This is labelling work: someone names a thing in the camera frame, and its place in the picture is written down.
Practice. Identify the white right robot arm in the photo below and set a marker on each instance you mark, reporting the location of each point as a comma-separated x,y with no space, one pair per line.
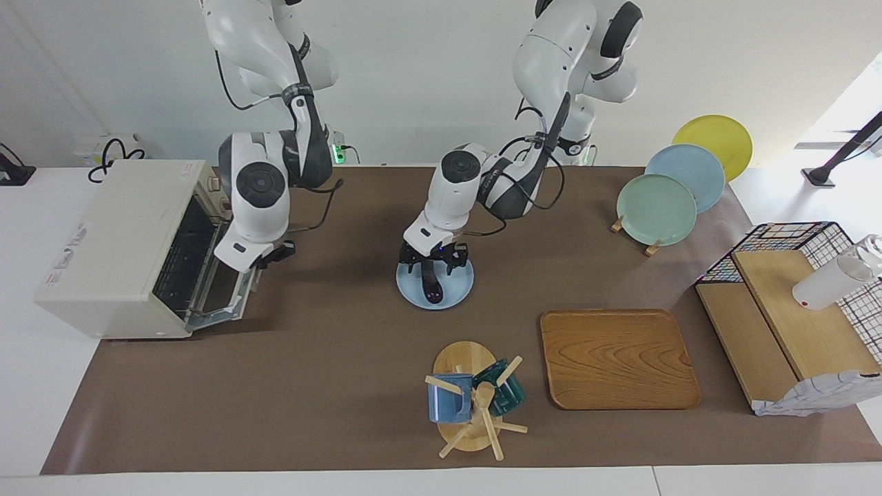
258,186

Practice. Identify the glass oven door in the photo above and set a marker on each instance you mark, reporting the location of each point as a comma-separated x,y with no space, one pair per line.
231,296

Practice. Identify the wooden stepped shelf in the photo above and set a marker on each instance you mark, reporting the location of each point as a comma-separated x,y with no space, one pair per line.
806,324

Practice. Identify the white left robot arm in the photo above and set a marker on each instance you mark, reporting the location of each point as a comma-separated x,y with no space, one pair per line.
458,186

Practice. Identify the green lit power socket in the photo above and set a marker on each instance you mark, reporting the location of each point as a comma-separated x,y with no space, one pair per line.
339,153

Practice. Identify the wooden mug rack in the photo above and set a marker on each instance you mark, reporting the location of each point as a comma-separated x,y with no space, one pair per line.
465,358

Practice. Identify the pale green plate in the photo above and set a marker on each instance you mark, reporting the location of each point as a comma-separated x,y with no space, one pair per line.
654,210

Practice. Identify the beige toaster oven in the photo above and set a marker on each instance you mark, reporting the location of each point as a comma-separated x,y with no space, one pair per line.
117,241

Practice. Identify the blue mug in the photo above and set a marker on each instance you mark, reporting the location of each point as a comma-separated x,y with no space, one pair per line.
444,406

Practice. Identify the rectangular wooden tray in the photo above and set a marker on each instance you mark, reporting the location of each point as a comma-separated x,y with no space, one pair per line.
617,358

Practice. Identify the dark green mug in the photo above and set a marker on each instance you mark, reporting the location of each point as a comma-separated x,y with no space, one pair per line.
510,396

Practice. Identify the white tumbler with clear lid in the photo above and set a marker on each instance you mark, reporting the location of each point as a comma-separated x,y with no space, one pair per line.
827,286

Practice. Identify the wooden plate rack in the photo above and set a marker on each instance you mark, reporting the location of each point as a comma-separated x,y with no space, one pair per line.
652,248

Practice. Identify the yellow plate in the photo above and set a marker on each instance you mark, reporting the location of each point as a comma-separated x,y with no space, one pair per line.
720,138

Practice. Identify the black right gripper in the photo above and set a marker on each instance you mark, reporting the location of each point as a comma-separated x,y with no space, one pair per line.
275,253

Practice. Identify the light blue flat plate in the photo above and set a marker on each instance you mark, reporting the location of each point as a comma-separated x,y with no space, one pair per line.
413,291

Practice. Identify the brown table mat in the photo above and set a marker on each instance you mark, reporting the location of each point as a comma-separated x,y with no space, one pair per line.
310,379

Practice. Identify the light blue racked plate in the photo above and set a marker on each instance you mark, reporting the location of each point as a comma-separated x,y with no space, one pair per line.
692,172

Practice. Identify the black clamp base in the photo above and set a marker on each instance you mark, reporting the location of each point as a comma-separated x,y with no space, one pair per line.
17,172

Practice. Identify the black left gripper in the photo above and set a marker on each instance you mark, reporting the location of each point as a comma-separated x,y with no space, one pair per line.
456,256

